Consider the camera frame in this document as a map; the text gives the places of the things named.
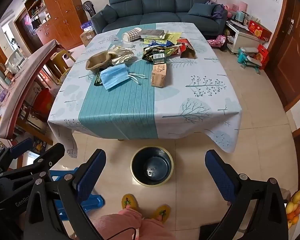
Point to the yellow slipper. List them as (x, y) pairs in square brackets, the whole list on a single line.
[(128, 201), (162, 213)]

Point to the clear plastic cup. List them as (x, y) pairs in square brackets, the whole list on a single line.
[(113, 39)]

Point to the teal fabric sofa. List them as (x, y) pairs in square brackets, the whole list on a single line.
[(157, 2)]

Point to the dark round trash bin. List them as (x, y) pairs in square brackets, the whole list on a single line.
[(140, 165)]

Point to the red snack wrapper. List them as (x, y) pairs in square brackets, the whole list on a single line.
[(183, 42)]

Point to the tree print tablecloth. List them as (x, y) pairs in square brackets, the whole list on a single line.
[(130, 105)]

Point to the teal sofa cushion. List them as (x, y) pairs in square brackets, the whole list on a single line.
[(201, 10), (109, 13)]

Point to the brown wooden door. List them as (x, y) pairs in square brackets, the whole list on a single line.
[(292, 60)]

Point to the brown paper carton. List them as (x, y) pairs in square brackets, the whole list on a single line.
[(159, 76)]

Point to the yellow plastic stool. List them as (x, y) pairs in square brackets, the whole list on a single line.
[(61, 58)]

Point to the person's pink trousers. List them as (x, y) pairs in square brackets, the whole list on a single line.
[(130, 225)]

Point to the silver cardboard box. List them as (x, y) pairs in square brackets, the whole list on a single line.
[(152, 33)]

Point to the large red gift box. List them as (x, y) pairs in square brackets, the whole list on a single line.
[(260, 30)]

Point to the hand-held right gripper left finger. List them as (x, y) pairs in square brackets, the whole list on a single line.
[(90, 177)]

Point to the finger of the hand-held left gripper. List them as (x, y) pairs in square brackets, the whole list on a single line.
[(53, 152), (20, 146)]

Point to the black barcode packet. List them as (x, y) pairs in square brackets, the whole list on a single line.
[(159, 59)]

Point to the checkered paper cup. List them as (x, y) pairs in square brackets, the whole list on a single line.
[(133, 33)]

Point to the pink patterned bag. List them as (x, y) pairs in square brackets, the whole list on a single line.
[(217, 41)]

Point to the brown paper bowl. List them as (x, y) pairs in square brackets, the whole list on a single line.
[(95, 63)]

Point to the dark crumpled snack wrapper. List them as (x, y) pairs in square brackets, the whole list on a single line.
[(150, 52)]

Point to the blue tissue pack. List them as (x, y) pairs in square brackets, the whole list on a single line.
[(86, 26)]

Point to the wooden table with pink cloth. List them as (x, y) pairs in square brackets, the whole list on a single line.
[(22, 80)]

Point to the white low cabinet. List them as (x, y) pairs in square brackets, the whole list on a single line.
[(242, 38)]

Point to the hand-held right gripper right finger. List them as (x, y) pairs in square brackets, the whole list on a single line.
[(220, 177)]

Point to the black flat packet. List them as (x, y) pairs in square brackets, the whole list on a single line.
[(97, 79)]

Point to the teal stepper machine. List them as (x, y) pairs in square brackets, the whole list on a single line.
[(247, 60)]

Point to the wooden cabinet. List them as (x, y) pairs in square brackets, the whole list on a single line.
[(60, 7)]

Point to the green snack packet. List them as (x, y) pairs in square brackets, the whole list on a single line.
[(171, 51)]

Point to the blue plastic stool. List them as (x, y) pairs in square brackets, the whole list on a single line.
[(95, 202)]

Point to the purple bag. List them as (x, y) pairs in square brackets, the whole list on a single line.
[(218, 8)]

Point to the pale yellow paper sheet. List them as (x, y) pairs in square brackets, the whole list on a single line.
[(148, 41)]

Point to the yellow-green snack packet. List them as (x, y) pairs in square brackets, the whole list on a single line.
[(173, 38)]

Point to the blue face mask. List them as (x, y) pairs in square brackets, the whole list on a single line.
[(113, 76)]

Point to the red gift bag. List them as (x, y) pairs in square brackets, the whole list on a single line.
[(43, 100)]

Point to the white crumpled gloves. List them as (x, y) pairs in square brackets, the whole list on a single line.
[(121, 55)]

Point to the black standing fan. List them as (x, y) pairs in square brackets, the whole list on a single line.
[(87, 6)]

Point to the small red gift box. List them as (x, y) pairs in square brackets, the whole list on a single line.
[(262, 55)]

